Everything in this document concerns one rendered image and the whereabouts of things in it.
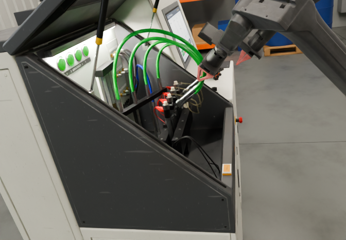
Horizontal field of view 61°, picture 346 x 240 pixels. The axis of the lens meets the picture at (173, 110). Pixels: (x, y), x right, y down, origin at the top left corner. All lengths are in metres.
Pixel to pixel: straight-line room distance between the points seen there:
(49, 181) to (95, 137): 0.28
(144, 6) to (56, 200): 0.93
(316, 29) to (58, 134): 0.77
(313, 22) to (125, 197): 0.78
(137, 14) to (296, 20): 1.06
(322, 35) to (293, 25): 0.06
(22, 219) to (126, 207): 0.45
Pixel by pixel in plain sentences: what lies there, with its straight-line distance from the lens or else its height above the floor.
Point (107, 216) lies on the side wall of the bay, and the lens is 1.14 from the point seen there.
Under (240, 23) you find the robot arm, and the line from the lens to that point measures 0.57.
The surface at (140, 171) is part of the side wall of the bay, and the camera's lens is 0.96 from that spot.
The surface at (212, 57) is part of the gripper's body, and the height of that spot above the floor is 1.31.
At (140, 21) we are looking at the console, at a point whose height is 1.41.
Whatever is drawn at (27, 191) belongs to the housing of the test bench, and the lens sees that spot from 1.23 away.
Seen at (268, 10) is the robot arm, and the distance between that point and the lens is 0.54.
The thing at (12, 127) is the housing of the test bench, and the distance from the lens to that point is 1.08.
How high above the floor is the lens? 1.59
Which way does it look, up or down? 24 degrees down
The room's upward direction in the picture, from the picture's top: 9 degrees counter-clockwise
